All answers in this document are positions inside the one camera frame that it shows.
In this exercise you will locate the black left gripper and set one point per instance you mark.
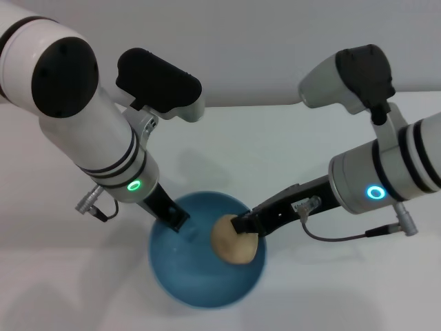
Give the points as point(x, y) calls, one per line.
point(158, 203)

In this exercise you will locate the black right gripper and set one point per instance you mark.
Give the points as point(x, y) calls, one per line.
point(293, 210)

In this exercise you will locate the beige egg yolk pastry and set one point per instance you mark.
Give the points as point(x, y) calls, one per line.
point(231, 246)

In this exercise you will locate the blue ceramic bowl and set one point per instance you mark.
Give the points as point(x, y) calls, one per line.
point(193, 276)

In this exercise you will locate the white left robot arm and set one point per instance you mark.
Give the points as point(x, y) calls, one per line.
point(79, 110)

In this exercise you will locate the black grey left wrist camera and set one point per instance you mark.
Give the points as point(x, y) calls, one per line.
point(158, 82)

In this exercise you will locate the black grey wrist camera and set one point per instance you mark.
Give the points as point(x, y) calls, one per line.
point(158, 82)
point(351, 76)

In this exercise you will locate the black grey right wrist camera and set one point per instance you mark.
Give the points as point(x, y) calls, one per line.
point(351, 76)

